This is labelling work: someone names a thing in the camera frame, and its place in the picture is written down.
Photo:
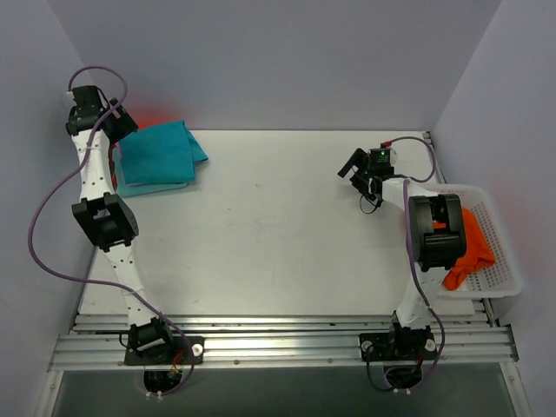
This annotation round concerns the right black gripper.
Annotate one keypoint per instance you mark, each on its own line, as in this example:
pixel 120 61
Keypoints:
pixel 360 168

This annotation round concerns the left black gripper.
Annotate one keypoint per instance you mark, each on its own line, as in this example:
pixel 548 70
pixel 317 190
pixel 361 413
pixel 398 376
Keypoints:
pixel 122 122

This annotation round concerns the teal polo shirt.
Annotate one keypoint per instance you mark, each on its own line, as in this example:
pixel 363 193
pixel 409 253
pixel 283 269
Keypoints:
pixel 159 155

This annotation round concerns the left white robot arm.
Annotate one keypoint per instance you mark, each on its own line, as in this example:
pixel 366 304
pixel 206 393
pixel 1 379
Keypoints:
pixel 96 124

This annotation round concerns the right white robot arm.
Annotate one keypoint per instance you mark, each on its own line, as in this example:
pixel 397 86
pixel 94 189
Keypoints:
pixel 435 235

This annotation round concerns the folded light teal t shirt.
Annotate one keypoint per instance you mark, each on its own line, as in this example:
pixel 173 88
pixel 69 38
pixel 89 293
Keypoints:
pixel 124 190

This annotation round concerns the crumpled orange shirt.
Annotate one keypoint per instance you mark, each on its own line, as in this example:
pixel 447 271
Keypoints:
pixel 478 254

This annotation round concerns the white plastic basket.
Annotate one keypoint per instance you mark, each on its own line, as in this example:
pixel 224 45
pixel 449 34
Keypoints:
pixel 503 278

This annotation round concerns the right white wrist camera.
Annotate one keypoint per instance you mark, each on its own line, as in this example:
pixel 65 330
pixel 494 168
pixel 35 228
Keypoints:
pixel 391 154

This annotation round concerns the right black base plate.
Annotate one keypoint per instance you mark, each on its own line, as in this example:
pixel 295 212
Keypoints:
pixel 414 346

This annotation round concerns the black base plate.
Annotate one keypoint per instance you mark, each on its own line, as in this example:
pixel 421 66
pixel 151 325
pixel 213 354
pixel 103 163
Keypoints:
pixel 414 346
pixel 178 354

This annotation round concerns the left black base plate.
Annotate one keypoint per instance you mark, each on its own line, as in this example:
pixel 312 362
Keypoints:
pixel 178 354

